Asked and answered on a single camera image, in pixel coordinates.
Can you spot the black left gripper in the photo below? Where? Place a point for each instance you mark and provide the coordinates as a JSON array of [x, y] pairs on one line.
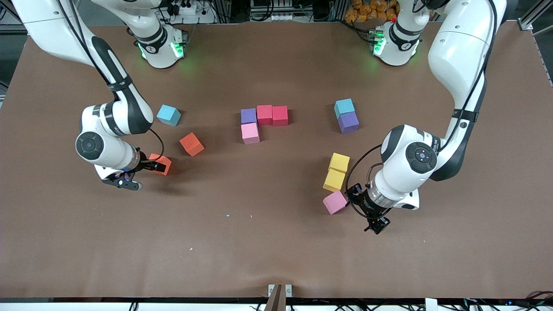
[[362, 201]]

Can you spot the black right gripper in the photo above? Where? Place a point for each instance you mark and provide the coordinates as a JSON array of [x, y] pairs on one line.
[[145, 165]]

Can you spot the orange foam cube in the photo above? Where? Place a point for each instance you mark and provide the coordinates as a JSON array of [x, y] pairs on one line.
[[166, 159], [192, 144]]

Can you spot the pink foam cube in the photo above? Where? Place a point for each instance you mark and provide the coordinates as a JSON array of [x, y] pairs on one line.
[[250, 133], [335, 202]]

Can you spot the purple foam cube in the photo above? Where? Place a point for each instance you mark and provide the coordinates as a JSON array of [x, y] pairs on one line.
[[249, 116], [348, 122]]

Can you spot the red foam cube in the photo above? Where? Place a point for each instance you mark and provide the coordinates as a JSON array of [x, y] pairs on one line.
[[280, 115], [265, 115]]

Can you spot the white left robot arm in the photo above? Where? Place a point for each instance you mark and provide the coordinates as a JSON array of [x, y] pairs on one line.
[[462, 52]]

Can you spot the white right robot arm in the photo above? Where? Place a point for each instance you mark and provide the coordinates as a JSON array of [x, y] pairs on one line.
[[47, 30]]

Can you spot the yellow foam cube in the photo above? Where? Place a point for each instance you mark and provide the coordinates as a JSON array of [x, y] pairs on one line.
[[339, 163], [333, 180]]

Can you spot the light blue foam cube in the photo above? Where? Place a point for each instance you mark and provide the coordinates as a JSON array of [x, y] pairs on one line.
[[168, 115], [344, 106]]

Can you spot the brown table cover sheet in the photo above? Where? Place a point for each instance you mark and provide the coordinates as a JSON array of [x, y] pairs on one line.
[[276, 259]]

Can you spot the white tag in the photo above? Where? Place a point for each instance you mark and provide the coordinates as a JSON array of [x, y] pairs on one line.
[[431, 305]]

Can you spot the metal table clamp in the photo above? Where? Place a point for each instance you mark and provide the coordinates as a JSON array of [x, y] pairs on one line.
[[276, 300]]

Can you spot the white power strip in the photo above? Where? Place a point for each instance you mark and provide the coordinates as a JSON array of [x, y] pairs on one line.
[[190, 9]]

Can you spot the bag of orange fruits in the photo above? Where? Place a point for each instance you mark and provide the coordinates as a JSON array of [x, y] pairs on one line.
[[367, 11]]

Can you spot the white electronics box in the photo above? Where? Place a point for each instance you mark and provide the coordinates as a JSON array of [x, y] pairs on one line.
[[276, 17]]

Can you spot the aluminium frame strut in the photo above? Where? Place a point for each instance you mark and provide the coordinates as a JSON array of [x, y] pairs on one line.
[[17, 29], [525, 23]]

